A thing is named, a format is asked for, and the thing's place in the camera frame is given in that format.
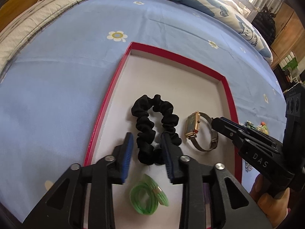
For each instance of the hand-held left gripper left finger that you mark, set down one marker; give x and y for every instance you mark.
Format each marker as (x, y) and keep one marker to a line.
(126, 152)

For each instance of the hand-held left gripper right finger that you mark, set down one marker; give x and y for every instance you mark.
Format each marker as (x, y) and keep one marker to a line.
(166, 155)

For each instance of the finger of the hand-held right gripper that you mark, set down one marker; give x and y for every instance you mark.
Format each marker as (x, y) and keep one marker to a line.
(224, 128)

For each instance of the gold mesh band watch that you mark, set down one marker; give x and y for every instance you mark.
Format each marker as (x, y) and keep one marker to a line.
(191, 124)

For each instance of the black scrunchie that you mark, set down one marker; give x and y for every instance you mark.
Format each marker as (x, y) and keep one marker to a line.
(143, 124)

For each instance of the red shallow box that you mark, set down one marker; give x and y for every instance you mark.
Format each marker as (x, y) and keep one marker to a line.
(166, 81)

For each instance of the person's right hand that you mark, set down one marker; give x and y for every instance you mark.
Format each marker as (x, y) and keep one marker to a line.
(269, 205)

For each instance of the green and white boxes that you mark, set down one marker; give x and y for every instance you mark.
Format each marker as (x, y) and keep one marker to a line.
(289, 63)

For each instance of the black jacket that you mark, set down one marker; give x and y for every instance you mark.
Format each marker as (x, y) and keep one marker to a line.
(264, 26)

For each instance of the wooden wardrobe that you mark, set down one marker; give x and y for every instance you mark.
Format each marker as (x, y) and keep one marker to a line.
(288, 23)

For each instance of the blue heart print quilt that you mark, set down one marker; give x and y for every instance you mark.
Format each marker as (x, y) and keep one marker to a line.
(214, 4)

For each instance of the grey striped pillow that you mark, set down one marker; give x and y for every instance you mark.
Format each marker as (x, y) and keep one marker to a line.
(35, 21)

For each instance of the wooden headboard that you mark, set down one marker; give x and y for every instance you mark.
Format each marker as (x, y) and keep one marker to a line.
(14, 2)

